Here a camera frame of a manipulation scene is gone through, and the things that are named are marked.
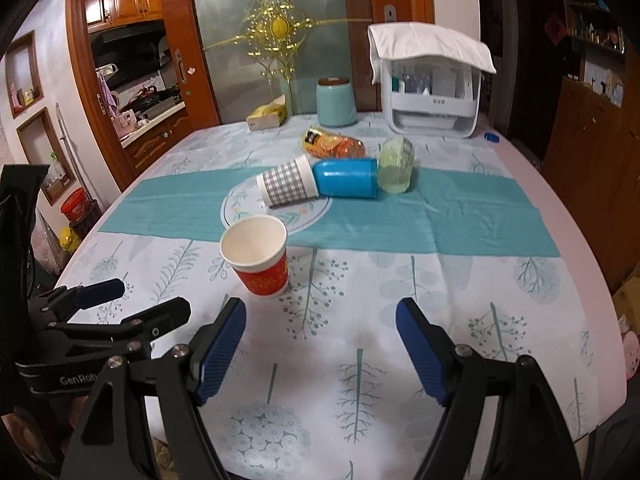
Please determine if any yellow tissue box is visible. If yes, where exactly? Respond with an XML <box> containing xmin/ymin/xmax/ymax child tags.
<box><xmin>245</xmin><ymin>101</ymin><xmax>288</xmax><ymax>131</ymax></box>

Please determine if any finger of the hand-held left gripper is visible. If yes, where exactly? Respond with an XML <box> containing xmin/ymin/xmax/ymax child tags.
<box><xmin>31</xmin><ymin>278</ymin><xmax>126</xmax><ymax>328</ymax></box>
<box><xmin>47</xmin><ymin>296</ymin><xmax>192</xmax><ymax>361</ymax></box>

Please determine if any frosted glass door gold ornament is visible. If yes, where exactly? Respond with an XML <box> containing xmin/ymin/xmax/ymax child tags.
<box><xmin>187</xmin><ymin>0</ymin><xmax>371</xmax><ymax>126</ymax></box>

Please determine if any cardboard box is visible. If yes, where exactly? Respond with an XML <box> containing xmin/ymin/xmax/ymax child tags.
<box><xmin>612</xmin><ymin>265</ymin><xmax>640</xmax><ymax>332</ymax></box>

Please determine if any orange snack packet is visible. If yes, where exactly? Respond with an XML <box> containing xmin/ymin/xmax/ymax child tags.
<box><xmin>301</xmin><ymin>127</ymin><xmax>367</xmax><ymax>160</ymax></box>

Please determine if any small wooden wall niche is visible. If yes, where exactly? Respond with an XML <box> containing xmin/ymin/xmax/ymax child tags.
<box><xmin>4</xmin><ymin>30</ymin><xmax>45</xmax><ymax>120</ymax></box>

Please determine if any large wooden wall niche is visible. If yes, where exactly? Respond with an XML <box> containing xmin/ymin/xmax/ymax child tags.
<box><xmin>16</xmin><ymin>106</ymin><xmax>77</xmax><ymax>206</ymax></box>

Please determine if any red bucket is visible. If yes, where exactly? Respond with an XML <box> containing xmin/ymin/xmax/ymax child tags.
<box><xmin>61</xmin><ymin>187</ymin><xmax>101</xmax><ymax>223</ymax></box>

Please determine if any wooden kitchen base cabinet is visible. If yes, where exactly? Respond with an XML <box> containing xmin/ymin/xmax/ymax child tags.
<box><xmin>122</xmin><ymin>105</ymin><xmax>193</xmax><ymax>181</ymax></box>

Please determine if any pink soft item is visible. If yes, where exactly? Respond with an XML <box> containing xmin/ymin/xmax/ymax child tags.
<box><xmin>620</xmin><ymin>332</ymin><xmax>640</xmax><ymax>381</ymax></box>

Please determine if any white cloth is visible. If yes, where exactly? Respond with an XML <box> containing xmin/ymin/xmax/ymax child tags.
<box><xmin>367</xmin><ymin>22</ymin><xmax>497</xmax><ymax>86</ymax></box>

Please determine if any brown wooden cabinet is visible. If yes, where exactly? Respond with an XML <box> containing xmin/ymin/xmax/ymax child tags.
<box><xmin>542</xmin><ymin>75</ymin><xmax>640</xmax><ymax>296</ymax></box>

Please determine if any dark wall shelf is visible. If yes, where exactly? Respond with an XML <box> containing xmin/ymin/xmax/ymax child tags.
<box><xmin>565</xmin><ymin>0</ymin><xmax>628</xmax><ymax>106</ymax></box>

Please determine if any black range hood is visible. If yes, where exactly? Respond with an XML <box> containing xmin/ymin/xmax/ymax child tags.
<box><xmin>90</xmin><ymin>22</ymin><xmax>168</xmax><ymax>77</ymax></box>

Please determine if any round floral placemat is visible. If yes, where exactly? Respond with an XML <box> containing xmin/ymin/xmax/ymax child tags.
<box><xmin>220</xmin><ymin>176</ymin><xmax>334</xmax><ymax>235</ymax></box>

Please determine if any blue plastic cup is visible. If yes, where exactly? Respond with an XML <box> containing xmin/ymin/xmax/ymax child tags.
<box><xmin>312</xmin><ymin>157</ymin><xmax>379</xmax><ymax>200</ymax></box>

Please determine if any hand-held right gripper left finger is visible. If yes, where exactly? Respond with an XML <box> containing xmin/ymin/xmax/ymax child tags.
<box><xmin>60</xmin><ymin>297</ymin><xmax>247</xmax><ymax>480</ymax></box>

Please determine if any wooden door frame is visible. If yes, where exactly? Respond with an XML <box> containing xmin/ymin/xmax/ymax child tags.
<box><xmin>67</xmin><ymin>0</ymin><xmax>221</xmax><ymax>191</ymax></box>

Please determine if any teal table runner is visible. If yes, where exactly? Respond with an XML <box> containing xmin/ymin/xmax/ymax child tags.
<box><xmin>99</xmin><ymin>162</ymin><xmax>560</xmax><ymax>258</ymax></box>

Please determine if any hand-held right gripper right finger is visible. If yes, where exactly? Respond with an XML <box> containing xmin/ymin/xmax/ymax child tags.
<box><xmin>396</xmin><ymin>297</ymin><xmax>584</xmax><ymax>480</ymax></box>

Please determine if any light blue jar brown lid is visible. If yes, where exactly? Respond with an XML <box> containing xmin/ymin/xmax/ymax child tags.
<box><xmin>315</xmin><ymin>76</ymin><xmax>358</xmax><ymax>128</ymax></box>

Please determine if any pink bag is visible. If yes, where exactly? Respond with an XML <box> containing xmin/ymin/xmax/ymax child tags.
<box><xmin>114</xmin><ymin>109</ymin><xmax>138</xmax><ymax>136</ymax></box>

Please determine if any grey checkered paper cup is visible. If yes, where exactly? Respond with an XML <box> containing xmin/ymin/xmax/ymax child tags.
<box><xmin>256</xmin><ymin>154</ymin><xmax>319</xmax><ymax>208</ymax></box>

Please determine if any white plastic storage cabinet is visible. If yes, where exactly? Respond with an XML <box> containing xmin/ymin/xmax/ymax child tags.
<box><xmin>372</xmin><ymin>55</ymin><xmax>483</xmax><ymax>140</ymax></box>

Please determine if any red paper cup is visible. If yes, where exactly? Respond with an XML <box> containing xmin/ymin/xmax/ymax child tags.
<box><xmin>220</xmin><ymin>214</ymin><xmax>291</xmax><ymax>300</ymax></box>

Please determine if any green translucent cup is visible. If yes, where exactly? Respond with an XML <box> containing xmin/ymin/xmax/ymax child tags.
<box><xmin>376</xmin><ymin>136</ymin><xmax>416</xmax><ymax>194</ymax></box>

